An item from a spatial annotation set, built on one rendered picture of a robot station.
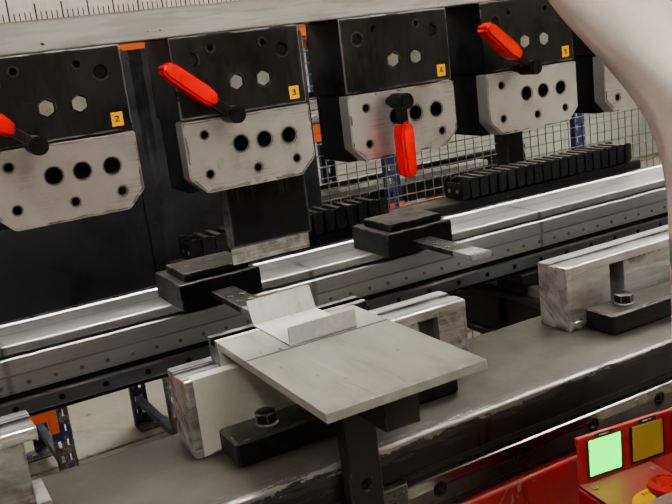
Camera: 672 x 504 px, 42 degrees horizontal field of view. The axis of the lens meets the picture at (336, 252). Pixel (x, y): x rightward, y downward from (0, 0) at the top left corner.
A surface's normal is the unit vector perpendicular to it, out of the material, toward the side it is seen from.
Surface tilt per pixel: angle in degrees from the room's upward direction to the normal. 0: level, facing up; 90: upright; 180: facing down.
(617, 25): 100
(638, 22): 89
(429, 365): 0
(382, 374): 0
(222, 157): 90
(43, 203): 90
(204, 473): 0
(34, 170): 90
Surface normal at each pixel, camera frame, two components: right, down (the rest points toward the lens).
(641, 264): 0.48, 0.15
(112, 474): -0.12, -0.96
